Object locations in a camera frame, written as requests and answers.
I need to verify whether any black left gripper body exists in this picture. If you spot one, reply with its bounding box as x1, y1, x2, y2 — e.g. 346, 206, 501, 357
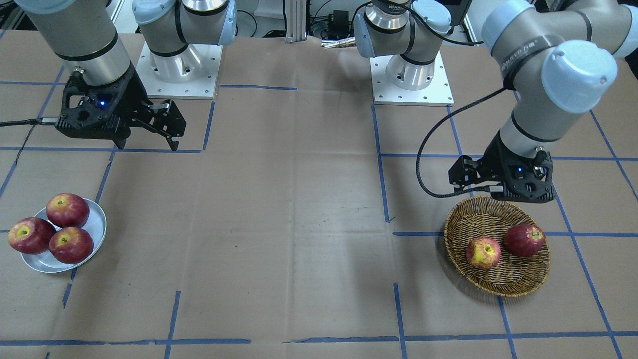
448, 132, 513, 192

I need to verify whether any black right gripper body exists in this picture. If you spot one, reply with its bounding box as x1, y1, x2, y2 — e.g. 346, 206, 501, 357
118, 67, 186, 139

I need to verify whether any yellow-red apple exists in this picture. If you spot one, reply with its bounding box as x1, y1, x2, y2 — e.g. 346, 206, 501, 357
466, 237, 501, 270

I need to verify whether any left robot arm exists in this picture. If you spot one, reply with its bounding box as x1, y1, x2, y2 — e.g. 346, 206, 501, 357
352, 0, 637, 203

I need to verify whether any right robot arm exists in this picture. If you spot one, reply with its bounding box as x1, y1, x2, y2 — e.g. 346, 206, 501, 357
11, 0, 237, 152

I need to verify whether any woven wicker basket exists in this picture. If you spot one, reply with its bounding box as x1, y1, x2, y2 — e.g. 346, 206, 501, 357
444, 197, 551, 298

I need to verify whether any dark red apple in basket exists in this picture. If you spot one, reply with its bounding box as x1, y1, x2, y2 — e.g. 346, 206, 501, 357
503, 223, 545, 257

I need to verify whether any light blue plate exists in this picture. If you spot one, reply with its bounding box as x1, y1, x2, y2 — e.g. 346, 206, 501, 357
21, 198, 107, 273

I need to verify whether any red apple plate far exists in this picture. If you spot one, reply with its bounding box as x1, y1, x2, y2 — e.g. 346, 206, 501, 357
45, 193, 90, 228

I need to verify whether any red apple plate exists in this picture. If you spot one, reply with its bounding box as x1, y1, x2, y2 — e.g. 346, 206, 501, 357
48, 227, 94, 264
7, 217, 56, 255
45, 193, 90, 228

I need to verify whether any red apple plate near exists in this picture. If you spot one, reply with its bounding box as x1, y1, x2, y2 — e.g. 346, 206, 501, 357
48, 227, 94, 264

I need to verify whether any red apple plate outer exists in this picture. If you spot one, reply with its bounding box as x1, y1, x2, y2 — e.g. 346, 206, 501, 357
7, 217, 56, 255

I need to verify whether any black power adapter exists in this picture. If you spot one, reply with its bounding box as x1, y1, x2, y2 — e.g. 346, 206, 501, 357
329, 9, 349, 32

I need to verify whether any black braided cable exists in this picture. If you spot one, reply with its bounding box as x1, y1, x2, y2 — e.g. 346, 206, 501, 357
416, 85, 514, 199

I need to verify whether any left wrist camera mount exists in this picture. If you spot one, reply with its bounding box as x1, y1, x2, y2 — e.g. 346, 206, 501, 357
491, 146, 555, 203

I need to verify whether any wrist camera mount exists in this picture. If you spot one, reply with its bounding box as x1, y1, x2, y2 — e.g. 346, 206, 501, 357
54, 67, 126, 141
491, 146, 555, 203

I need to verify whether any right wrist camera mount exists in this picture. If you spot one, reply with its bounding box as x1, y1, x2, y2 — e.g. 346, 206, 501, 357
54, 67, 126, 141

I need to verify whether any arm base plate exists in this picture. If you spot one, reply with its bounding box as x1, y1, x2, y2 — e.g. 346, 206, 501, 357
136, 43, 224, 100
369, 52, 455, 106

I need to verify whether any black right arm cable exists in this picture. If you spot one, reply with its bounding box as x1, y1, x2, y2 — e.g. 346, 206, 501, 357
0, 117, 60, 128

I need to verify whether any aluminium profile post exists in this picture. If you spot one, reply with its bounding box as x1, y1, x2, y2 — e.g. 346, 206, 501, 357
282, 0, 309, 44

